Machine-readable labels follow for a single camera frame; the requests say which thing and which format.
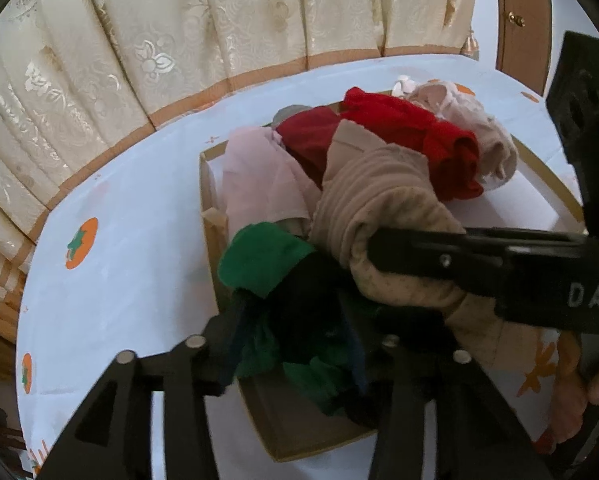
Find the pink underwear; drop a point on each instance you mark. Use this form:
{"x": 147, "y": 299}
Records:
{"x": 259, "y": 180}

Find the dark red underwear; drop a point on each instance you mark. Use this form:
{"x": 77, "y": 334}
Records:
{"x": 309, "y": 145}

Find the white underwear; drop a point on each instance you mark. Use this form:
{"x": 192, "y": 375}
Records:
{"x": 403, "y": 85}

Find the cardboard box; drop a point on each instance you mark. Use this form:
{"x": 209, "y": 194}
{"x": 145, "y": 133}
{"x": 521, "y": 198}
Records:
{"x": 304, "y": 435}

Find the cream patterned curtain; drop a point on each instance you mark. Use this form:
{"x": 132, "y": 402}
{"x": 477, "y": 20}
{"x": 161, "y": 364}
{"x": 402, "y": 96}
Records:
{"x": 129, "y": 35}

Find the beige ribbed underwear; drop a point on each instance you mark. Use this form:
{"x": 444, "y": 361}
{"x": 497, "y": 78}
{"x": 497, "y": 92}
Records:
{"x": 379, "y": 200}

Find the pale beige underwear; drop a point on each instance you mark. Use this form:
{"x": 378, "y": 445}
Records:
{"x": 484, "y": 130}

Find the black underwear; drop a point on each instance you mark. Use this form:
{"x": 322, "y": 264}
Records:
{"x": 309, "y": 290}

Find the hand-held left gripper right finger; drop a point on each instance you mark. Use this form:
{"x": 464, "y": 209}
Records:
{"x": 394, "y": 355}

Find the person's right hand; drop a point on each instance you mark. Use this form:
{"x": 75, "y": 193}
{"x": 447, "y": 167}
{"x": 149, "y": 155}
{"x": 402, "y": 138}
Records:
{"x": 569, "y": 400}

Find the white orange-print tablecloth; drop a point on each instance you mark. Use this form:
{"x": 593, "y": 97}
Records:
{"x": 129, "y": 240}

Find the grey underwear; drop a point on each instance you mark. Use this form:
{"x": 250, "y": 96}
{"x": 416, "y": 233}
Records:
{"x": 289, "y": 115}

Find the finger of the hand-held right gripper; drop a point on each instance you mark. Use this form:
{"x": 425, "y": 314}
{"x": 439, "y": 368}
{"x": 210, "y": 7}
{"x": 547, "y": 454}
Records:
{"x": 429, "y": 260}

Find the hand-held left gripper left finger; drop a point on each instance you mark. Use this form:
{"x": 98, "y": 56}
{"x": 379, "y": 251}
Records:
{"x": 214, "y": 345}

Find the brass door knob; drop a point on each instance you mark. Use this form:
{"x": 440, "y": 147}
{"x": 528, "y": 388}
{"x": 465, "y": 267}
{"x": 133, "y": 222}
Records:
{"x": 517, "y": 19}

